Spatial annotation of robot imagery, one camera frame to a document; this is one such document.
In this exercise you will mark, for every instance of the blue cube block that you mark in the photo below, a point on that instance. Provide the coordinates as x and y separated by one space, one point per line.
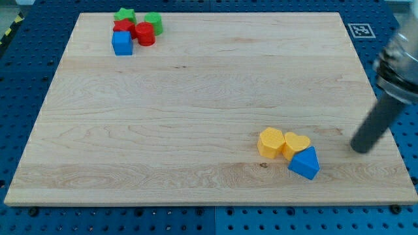
122 43

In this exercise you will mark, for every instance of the green star block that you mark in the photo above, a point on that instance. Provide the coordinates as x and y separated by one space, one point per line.
126 13

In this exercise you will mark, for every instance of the red cylinder block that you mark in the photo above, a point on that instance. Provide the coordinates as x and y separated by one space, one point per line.
145 33

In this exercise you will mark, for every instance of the green cylinder block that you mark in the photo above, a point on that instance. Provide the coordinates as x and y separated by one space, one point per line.
155 19

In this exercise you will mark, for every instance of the yellow heart block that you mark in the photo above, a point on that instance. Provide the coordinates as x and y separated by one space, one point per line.
294 144

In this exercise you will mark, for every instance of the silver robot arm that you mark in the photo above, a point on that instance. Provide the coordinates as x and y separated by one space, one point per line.
396 64

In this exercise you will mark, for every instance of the red star block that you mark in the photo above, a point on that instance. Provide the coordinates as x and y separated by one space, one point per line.
125 25

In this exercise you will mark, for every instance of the white fiducial marker tag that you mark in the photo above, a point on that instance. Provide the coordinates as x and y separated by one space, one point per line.
361 31

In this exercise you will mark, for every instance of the yellow black hazard tape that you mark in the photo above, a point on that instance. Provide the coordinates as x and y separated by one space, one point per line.
12 30

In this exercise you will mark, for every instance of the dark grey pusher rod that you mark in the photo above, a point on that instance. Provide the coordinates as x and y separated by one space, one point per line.
378 120

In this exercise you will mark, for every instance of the yellow hexagon block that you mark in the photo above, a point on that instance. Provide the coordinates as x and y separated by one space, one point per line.
270 143

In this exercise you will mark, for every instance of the blue triangle block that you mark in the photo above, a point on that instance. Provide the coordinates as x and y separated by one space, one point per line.
305 163

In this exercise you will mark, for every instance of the light wooden board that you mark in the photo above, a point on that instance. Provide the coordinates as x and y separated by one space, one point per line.
177 123

